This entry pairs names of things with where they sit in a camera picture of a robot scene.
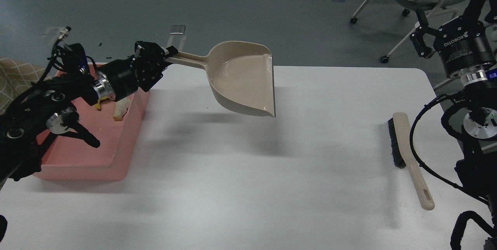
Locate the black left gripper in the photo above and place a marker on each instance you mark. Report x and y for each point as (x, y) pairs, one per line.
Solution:
(150, 61)

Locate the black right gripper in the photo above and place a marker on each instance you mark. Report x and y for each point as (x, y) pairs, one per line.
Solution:
(461, 43)

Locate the beige plastic dustpan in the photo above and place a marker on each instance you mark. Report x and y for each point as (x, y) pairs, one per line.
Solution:
(240, 75)

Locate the beige hand brush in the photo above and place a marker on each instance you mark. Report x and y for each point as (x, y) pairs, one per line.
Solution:
(399, 132)

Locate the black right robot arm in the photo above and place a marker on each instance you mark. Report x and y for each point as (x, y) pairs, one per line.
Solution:
(470, 119)

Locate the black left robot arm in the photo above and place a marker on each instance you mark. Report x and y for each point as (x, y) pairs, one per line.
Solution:
(46, 110)

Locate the beige checkered cloth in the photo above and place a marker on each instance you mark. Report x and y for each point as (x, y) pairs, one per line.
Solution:
(15, 78)

